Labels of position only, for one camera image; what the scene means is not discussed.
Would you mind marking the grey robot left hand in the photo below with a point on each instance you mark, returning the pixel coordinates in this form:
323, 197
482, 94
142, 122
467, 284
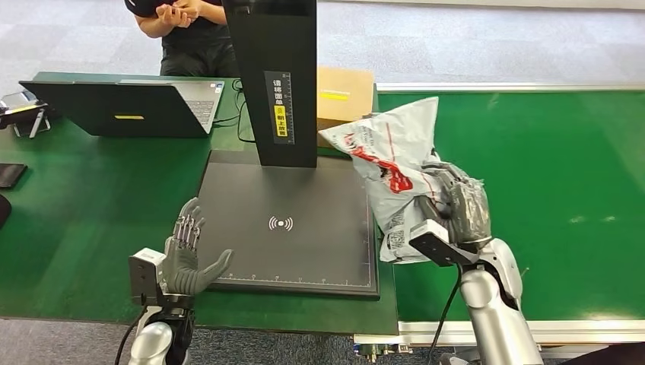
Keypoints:
184, 274

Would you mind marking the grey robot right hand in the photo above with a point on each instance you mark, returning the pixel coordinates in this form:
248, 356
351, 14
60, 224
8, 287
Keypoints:
468, 211

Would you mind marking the white plastic mailer package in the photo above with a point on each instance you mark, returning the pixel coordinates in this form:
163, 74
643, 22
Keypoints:
388, 151

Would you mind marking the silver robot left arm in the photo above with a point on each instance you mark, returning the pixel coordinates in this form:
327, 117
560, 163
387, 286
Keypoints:
161, 337

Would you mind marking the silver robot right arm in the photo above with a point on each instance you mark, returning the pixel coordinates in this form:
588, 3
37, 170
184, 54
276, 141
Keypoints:
496, 302

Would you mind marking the green conveyor belt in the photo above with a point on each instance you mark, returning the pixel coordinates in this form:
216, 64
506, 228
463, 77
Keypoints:
554, 161

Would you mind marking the black inbound scanner machine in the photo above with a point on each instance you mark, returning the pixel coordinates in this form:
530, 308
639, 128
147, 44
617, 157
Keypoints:
287, 221

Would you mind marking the brown cardboard delivery box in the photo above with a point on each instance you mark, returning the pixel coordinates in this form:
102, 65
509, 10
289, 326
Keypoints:
347, 93

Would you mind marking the dark open laptop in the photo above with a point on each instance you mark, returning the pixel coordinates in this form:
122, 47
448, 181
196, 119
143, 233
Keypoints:
126, 113

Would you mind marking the rounded black object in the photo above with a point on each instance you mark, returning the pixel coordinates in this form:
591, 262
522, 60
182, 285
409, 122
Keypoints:
4, 211

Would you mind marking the flat black case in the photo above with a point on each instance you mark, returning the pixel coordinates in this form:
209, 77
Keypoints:
10, 175

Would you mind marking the phone on silver stand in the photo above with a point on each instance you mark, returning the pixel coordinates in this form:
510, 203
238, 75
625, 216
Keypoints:
25, 115

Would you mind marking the person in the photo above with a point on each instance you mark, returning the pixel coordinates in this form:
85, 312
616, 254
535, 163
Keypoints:
196, 45

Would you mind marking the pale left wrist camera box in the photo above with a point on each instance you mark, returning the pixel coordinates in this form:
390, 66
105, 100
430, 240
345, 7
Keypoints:
146, 277

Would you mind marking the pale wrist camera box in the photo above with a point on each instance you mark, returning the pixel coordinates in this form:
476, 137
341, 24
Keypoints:
438, 244
146, 277

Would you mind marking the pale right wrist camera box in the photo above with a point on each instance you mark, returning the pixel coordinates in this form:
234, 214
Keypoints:
438, 244

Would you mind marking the aluminium conveyor frame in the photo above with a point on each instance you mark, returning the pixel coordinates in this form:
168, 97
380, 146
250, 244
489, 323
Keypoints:
438, 333

